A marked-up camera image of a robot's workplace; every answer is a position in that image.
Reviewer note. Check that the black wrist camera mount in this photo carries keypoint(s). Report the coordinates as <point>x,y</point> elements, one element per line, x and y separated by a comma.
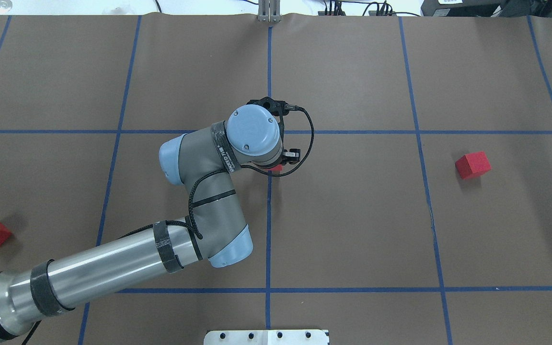
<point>277,108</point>

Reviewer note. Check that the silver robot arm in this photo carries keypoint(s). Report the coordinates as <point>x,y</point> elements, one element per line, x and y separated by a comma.
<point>213,228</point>

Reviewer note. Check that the aluminium frame post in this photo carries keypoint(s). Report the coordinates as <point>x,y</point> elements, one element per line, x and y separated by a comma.
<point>269,11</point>

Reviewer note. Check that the white camera stand pillar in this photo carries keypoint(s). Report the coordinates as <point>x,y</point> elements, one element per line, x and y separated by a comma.
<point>268,337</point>

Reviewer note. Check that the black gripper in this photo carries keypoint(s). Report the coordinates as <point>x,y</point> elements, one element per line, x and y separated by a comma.
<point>293,155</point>

